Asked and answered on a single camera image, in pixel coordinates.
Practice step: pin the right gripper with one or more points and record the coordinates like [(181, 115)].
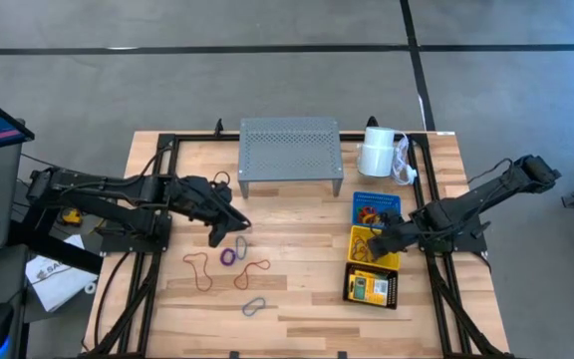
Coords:
[(404, 232)]

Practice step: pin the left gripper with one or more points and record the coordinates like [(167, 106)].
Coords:
[(192, 199)]

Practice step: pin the red rubber band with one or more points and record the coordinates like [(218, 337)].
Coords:
[(262, 260), (211, 283), (357, 247), (367, 254)]

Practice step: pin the blue rubber band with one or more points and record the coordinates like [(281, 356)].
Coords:
[(244, 310), (246, 249)]

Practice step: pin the purple spiral coil wristband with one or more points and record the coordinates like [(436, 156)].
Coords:
[(221, 256)]

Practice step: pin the Crayola crayon box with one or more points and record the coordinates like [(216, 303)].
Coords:
[(369, 299)]

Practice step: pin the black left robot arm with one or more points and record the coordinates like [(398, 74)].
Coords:
[(117, 187)]

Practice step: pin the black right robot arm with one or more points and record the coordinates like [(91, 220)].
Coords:
[(491, 192)]

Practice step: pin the yellow plastic basket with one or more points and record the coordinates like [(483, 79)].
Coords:
[(391, 259)]

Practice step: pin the blue plastic basket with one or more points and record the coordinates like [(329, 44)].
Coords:
[(391, 199)]

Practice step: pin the black plastic basket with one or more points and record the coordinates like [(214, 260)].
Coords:
[(394, 299)]

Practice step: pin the clear plastic bag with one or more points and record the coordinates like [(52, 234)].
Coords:
[(404, 159)]

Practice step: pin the white cylinder roll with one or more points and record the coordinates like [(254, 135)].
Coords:
[(376, 152)]

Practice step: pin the black clamp knob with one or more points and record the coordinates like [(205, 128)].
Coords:
[(218, 127), (373, 122)]

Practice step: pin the grey perforated metal shelf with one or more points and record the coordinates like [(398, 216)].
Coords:
[(292, 149)]

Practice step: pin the yellow tape measure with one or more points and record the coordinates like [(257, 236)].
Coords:
[(72, 217)]

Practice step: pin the black metal beam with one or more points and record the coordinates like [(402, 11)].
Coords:
[(53, 249)]

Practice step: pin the white paper booklet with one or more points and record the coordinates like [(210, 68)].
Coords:
[(58, 279)]

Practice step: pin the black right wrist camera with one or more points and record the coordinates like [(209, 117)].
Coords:
[(390, 217)]

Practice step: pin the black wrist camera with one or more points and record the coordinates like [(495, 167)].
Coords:
[(219, 192), (390, 217)]

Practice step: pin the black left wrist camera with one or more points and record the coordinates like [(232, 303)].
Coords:
[(219, 192)]

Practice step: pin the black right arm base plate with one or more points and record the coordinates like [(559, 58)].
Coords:
[(466, 244)]

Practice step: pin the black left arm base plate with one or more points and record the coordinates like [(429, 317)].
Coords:
[(117, 244)]

